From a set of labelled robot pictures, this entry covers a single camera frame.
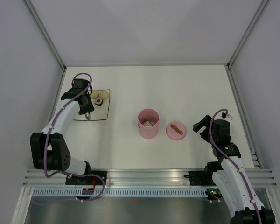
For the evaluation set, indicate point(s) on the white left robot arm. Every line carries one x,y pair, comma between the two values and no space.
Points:
48,147

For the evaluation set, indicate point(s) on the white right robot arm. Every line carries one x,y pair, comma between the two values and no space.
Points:
229,175

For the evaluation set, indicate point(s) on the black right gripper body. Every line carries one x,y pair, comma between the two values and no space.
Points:
208,140

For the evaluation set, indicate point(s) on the right aluminium frame post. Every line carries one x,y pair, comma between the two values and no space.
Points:
259,11

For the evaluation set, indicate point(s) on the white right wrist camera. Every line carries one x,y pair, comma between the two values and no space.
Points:
228,118

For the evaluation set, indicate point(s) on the aluminium frame post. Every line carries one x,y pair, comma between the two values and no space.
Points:
259,11
37,20

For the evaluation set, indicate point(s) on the left aluminium frame post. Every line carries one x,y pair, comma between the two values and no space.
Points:
37,20

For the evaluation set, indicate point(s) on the white sushi roll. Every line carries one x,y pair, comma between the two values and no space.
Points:
148,124

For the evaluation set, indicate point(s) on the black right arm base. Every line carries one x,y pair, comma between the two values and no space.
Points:
199,178

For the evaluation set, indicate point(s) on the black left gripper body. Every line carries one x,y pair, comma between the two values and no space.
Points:
88,108

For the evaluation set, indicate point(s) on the aluminium rail beam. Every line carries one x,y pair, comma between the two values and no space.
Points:
144,178

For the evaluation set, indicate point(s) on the red sushi roll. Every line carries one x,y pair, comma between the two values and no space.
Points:
98,101

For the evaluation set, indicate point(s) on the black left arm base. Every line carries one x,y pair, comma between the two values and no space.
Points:
90,180

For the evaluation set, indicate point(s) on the pink cylindrical lunch container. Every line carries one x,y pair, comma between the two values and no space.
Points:
148,115

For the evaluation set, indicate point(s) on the beige round bun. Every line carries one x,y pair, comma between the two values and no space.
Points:
94,94
104,95

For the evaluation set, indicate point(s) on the white slotted cable duct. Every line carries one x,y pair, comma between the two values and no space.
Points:
122,192

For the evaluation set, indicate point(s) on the pink round lid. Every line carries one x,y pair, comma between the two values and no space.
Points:
176,130

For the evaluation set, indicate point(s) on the white square plate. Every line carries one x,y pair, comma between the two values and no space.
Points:
100,112

